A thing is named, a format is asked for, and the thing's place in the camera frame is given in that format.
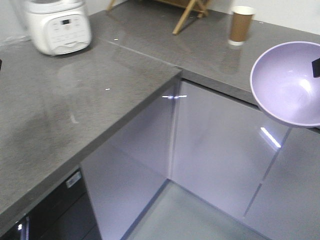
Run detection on white cabinet doors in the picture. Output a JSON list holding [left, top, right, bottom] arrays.
[[81, 82, 320, 240]]

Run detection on black built-in sterilizer cabinet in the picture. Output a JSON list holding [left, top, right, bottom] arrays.
[[0, 170, 101, 240]]

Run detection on brown paper cup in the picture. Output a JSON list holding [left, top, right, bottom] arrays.
[[227, 5, 256, 46]]

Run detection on white rice cooker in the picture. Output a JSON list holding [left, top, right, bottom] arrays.
[[24, 0, 92, 56]]

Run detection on lilac plastic bowl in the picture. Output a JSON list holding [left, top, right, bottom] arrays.
[[249, 41, 320, 128]]

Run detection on wooden folding rack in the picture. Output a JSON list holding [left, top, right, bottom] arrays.
[[105, 0, 210, 36]]

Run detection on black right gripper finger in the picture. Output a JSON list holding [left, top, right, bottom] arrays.
[[311, 58, 320, 78]]

